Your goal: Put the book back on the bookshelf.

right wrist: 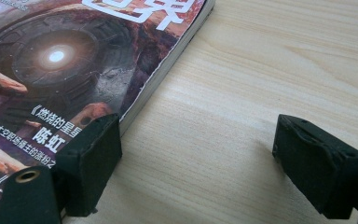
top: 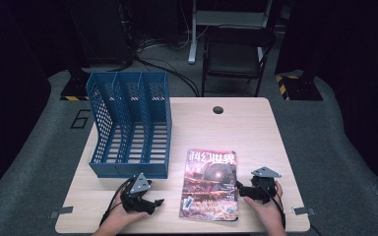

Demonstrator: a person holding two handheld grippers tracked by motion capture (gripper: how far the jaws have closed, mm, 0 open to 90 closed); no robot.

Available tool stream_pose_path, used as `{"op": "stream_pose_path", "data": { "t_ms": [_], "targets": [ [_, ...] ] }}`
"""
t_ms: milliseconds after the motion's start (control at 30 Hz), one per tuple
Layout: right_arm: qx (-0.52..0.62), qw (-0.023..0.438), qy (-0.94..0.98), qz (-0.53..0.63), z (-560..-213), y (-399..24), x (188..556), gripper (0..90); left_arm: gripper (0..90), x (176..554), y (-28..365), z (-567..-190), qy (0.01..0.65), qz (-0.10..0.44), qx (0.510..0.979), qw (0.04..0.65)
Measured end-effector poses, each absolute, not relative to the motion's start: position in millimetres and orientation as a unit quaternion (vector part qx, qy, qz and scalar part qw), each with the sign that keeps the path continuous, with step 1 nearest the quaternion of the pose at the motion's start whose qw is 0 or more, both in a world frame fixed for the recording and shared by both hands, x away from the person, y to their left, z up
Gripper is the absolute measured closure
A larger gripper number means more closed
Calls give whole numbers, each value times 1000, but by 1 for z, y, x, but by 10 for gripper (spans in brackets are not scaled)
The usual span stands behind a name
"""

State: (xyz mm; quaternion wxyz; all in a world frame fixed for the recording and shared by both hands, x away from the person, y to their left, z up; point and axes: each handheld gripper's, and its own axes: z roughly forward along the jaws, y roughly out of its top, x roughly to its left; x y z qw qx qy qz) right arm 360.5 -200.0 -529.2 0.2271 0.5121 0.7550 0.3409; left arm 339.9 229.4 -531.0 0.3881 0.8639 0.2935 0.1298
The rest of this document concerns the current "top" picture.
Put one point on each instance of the black stand base striped tape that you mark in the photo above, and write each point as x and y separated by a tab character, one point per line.
75	90
300	88

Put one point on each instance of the person's left hand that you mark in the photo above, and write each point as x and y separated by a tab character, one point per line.
124	218

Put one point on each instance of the grey metal table bracket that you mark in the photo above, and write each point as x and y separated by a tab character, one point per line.
61	212
303	211

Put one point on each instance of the blue plastic file rack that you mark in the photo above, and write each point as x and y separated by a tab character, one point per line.
129	168

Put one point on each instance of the red cover magazine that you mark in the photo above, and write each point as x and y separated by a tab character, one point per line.
210	187

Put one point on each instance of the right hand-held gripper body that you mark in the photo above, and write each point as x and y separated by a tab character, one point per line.
264	188

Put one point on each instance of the dark cabinet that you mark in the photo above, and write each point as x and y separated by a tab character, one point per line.
100	32

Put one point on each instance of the white metal stand frame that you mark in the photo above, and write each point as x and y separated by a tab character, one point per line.
193	39

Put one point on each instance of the person's right hand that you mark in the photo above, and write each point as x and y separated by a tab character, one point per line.
272	213

